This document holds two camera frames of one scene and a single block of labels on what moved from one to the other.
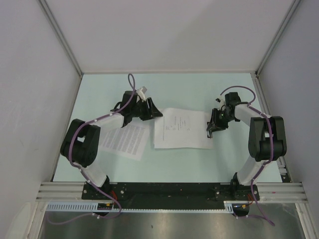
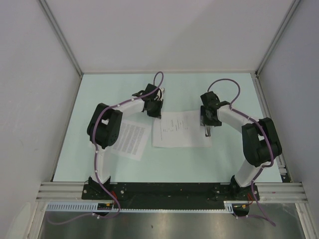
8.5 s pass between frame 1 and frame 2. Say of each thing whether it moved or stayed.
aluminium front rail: stayed
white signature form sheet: stayed
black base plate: stayed
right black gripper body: moved
